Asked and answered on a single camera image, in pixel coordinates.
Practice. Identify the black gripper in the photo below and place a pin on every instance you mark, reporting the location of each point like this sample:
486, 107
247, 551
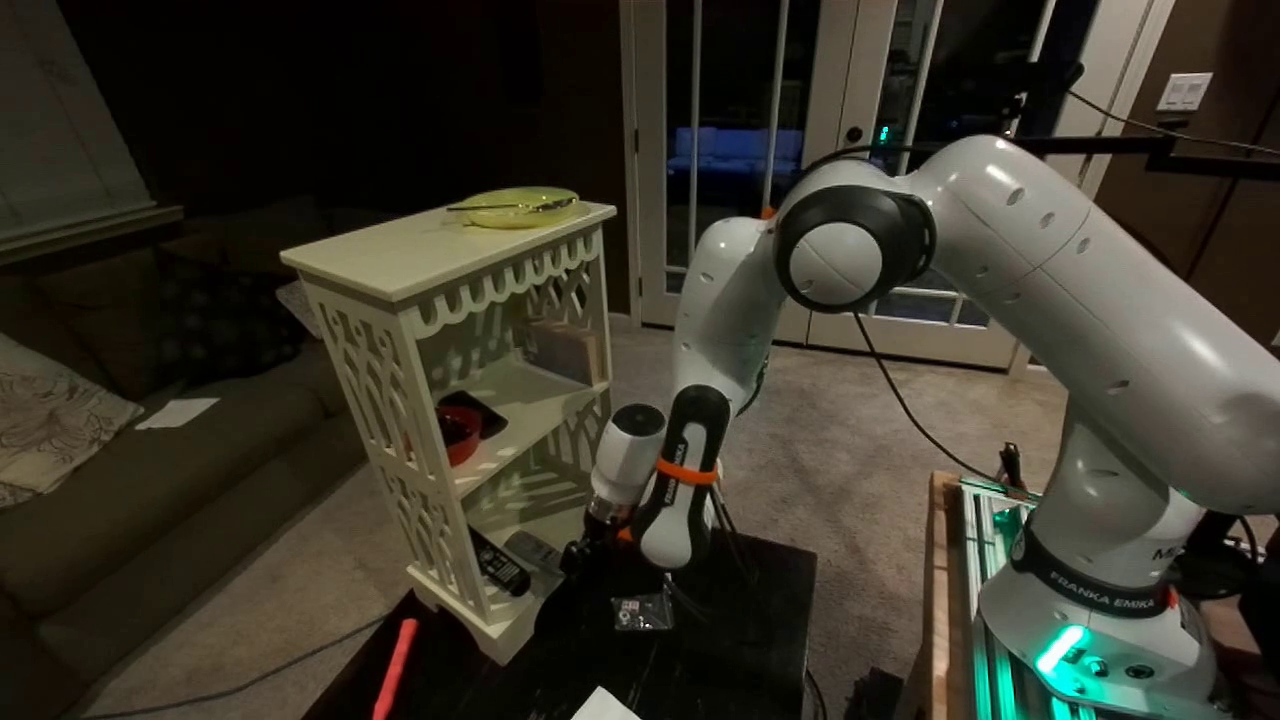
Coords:
596, 551

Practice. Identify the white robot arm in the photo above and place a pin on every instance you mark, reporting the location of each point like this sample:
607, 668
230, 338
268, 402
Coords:
1168, 407

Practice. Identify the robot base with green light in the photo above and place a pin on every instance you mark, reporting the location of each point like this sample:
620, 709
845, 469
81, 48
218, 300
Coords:
1046, 656

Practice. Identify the black remote control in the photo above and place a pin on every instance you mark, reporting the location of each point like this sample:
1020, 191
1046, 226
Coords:
501, 568

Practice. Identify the red bowl on shelf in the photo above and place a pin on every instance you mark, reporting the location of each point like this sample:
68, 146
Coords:
463, 431

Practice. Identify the brown box on shelf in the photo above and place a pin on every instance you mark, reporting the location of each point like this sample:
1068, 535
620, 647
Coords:
561, 351

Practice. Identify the white lattice shelf unit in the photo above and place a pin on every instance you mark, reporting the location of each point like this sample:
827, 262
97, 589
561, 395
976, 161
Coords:
424, 310

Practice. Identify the crumpled foil wrapper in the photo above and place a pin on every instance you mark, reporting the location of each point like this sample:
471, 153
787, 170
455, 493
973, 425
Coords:
642, 612

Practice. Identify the black coffee table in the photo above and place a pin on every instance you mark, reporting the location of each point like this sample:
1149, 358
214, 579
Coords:
734, 648

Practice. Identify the white paper sheet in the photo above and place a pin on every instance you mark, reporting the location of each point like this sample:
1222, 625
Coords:
607, 704

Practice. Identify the orange badminton racket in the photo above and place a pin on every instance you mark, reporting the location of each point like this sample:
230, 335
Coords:
395, 668

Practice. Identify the yellow-green plate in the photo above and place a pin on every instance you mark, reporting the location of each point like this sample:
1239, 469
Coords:
515, 211

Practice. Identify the dark sofa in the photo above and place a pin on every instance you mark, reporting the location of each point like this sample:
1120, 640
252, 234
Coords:
143, 529

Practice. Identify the white paper on sofa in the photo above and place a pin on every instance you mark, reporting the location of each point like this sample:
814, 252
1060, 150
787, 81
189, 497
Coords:
176, 413

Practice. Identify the white french door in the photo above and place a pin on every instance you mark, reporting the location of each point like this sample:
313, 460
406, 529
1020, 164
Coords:
724, 103

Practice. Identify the patterned cushion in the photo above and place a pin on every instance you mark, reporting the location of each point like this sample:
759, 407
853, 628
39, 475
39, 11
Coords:
50, 420

